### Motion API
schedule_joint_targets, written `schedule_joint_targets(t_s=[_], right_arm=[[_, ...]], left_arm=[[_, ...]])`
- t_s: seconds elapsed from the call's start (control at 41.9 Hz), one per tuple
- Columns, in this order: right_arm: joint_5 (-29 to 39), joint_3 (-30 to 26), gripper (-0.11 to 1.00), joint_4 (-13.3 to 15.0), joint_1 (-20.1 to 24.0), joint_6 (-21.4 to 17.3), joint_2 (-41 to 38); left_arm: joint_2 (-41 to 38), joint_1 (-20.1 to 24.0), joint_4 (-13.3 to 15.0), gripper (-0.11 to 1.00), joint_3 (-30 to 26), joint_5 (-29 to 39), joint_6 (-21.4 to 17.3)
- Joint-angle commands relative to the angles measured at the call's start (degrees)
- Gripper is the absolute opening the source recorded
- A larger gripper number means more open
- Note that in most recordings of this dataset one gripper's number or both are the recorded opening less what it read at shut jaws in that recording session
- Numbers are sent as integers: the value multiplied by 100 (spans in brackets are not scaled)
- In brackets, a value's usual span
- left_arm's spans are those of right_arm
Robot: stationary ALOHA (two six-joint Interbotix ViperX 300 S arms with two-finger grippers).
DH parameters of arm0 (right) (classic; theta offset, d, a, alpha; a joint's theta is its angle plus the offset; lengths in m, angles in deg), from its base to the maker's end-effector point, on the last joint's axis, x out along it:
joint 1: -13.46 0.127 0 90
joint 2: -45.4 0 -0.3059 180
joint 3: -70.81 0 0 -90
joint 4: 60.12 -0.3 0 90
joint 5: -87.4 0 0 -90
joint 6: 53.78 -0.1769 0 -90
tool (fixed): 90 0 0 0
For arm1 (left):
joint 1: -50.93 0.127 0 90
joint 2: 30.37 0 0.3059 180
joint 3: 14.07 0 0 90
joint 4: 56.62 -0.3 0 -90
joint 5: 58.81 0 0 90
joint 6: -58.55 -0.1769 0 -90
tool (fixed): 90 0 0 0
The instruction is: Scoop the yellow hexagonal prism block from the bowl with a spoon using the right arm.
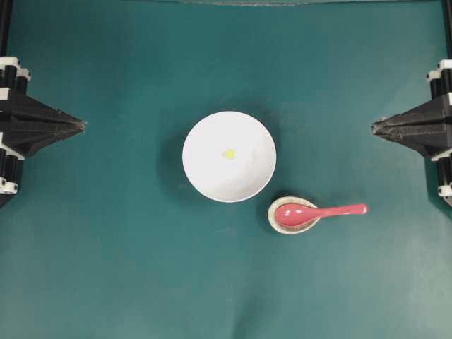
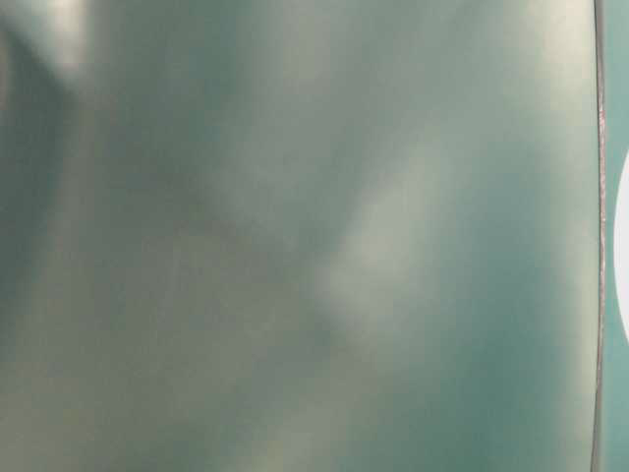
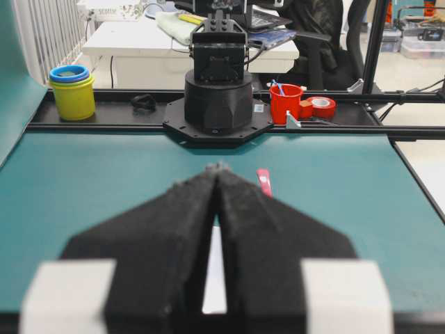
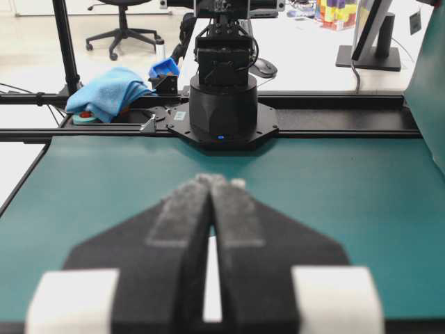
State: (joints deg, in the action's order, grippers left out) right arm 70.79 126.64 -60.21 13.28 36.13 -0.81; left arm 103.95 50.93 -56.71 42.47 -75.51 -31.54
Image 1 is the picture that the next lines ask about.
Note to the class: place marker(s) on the speckled ceramic spoon rest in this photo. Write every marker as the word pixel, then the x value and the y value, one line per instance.
pixel 289 230

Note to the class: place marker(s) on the black frame post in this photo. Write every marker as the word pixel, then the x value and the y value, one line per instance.
pixel 447 14
pixel 6 8

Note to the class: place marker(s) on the black frame post right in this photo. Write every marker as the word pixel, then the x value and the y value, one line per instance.
pixel 447 14

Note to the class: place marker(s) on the white round bowl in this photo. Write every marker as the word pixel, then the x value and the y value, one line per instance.
pixel 220 179

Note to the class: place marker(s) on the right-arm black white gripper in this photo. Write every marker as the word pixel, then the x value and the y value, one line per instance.
pixel 429 141

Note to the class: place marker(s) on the pink ceramic spoon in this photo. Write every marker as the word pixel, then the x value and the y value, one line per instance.
pixel 293 214

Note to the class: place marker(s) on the black frame post left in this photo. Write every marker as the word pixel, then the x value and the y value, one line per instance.
pixel 6 8

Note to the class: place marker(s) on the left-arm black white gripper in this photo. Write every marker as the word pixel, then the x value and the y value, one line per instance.
pixel 27 126

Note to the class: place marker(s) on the yellow hexagonal prism block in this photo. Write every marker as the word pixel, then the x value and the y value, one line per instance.
pixel 229 154

